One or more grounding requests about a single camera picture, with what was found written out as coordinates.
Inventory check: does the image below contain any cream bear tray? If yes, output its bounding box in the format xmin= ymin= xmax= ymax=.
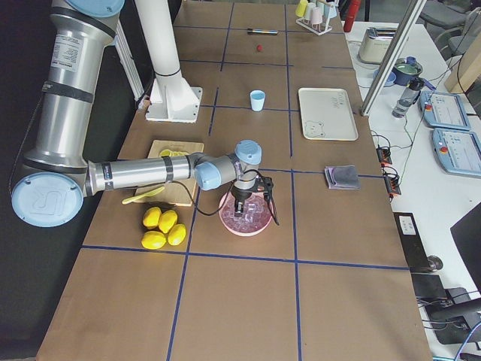
xmin=298 ymin=87 xmax=358 ymax=141

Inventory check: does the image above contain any red bottle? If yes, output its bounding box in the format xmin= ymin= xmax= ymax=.
xmin=343 ymin=0 xmax=362 ymax=33

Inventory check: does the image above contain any white cup rack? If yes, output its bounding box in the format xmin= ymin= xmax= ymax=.
xmin=295 ymin=0 xmax=339 ymax=35

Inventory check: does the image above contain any pink cup on rack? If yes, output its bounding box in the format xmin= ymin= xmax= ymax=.
xmin=310 ymin=7 xmax=323 ymax=26

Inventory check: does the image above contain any grey folded cloth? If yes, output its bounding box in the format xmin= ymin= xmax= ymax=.
xmin=325 ymin=165 xmax=361 ymax=190

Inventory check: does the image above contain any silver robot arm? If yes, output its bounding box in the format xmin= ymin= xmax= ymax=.
xmin=8 ymin=1 xmax=262 ymax=227

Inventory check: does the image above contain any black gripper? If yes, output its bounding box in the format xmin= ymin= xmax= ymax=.
xmin=231 ymin=175 xmax=274 ymax=215

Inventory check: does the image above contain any wooden cutting board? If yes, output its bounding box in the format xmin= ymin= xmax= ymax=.
xmin=135 ymin=140 xmax=204 ymax=207

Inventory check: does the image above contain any yellow green plastic knife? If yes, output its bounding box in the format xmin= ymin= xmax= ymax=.
xmin=122 ymin=186 xmax=165 ymax=205

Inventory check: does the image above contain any blue teach pendant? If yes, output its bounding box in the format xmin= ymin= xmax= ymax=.
xmin=419 ymin=90 xmax=470 ymax=131
xmin=431 ymin=128 xmax=480 ymax=177

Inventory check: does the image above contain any cream toaster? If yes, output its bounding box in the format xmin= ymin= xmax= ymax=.
xmin=358 ymin=27 xmax=396 ymax=64

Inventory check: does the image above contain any clear water bottle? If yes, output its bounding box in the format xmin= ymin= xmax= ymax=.
xmin=392 ymin=77 xmax=425 ymax=118

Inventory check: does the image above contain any steel muddler with black tip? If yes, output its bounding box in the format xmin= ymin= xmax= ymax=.
xmin=247 ymin=28 xmax=279 ymax=36

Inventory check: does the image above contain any blue bowl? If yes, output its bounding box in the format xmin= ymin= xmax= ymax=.
xmin=373 ymin=69 xmax=397 ymax=87

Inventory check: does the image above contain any lemon slices row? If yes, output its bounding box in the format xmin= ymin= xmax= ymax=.
xmin=159 ymin=149 xmax=189 ymax=157

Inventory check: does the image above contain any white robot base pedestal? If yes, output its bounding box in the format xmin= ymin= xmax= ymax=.
xmin=135 ymin=0 xmax=202 ymax=123

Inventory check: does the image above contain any light blue cup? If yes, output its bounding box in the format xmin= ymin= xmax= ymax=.
xmin=250 ymin=89 xmax=266 ymax=112

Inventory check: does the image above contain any pink bowl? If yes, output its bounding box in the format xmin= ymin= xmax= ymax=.
xmin=219 ymin=192 xmax=274 ymax=237

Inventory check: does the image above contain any yellow lemon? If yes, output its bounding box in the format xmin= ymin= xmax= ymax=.
xmin=167 ymin=223 xmax=186 ymax=246
xmin=158 ymin=210 xmax=178 ymax=233
xmin=142 ymin=207 xmax=162 ymax=229
xmin=141 ymin=230 xmax=167 ymax=250

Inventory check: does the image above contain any yellow cup on rack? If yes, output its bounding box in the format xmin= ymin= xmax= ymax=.
xmin=295 ymin=0 xmax=309 ymax=18

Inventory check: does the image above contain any dark blue pot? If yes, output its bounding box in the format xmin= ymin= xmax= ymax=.
xmin=392 ymin=56 xmax=423 ymax=86

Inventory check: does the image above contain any aluminium frame post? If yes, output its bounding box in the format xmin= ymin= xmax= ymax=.
xmin=360 ymin=0 xmax=427 ymax=116

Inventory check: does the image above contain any clear ice cubes pile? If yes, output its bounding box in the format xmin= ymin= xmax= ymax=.
xmin=222 ymin=196 xmax=271 ymax=232

